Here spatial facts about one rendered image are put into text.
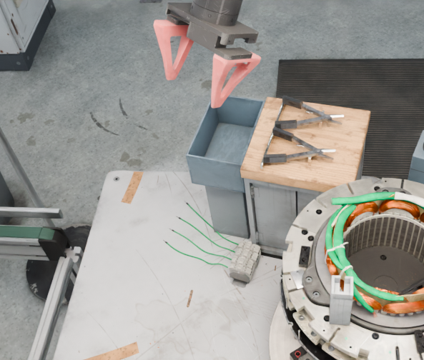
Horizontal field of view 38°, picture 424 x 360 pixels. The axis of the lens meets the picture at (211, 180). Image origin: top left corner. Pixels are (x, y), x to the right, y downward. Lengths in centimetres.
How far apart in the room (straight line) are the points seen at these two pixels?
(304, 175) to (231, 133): 24
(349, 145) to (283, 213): 19
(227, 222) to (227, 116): 23
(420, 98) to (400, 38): 41
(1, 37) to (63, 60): 31
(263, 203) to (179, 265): 26
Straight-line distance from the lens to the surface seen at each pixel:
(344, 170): 111
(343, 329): 92
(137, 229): 142
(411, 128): 265
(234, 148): 126
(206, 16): 75
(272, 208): 120
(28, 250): 156
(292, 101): 118
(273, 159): 109
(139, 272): 136
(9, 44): 312
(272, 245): 131
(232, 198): 125
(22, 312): 235
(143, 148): 265
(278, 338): 123
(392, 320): 92
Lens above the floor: 192
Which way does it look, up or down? 51 degrees down
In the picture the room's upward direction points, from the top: 11 degrees counter-clockwise
